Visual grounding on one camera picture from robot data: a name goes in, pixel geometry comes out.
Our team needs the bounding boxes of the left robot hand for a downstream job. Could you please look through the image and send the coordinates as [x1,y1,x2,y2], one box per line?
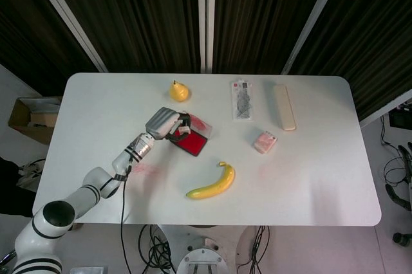
[145,106,193,142]

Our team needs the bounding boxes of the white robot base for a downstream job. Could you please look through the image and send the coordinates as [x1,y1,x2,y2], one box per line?
[157,224,258,274]

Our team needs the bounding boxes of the red rectangular box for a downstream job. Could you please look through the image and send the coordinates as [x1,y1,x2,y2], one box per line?
[169,113,214,158]

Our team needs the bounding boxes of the yellow pear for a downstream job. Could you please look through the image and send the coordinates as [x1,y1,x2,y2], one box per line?
[169,80,189,102]

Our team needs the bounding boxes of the yellow banana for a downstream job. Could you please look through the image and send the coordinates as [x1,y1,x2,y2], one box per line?
[185,161,236,201]

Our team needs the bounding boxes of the clear packet of drawing tools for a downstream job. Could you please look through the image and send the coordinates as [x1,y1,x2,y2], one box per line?
[229,78,258,123]

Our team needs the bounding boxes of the pink wrapped eraser pack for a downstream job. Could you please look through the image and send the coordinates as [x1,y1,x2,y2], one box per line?
[254,130,278,155]

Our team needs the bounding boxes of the beige pencil case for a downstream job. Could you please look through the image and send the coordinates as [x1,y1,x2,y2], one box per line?
[272,84,297,132]

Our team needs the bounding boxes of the cardboard box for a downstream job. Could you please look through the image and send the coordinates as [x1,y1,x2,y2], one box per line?
[8,96,64,145]

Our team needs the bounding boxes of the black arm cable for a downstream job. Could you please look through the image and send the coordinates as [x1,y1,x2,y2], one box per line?
[119,154,133,274]

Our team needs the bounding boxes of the white frame post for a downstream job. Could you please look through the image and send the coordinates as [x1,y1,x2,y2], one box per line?
[196,0,217,73]
[25,0,109,73]
[280,0,350,75]

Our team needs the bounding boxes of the black floor cables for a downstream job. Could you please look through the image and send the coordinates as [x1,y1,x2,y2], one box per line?
[137,224,178,274]

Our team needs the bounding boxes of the black cables beside table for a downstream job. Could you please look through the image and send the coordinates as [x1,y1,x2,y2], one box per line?
[379,114,412,214]

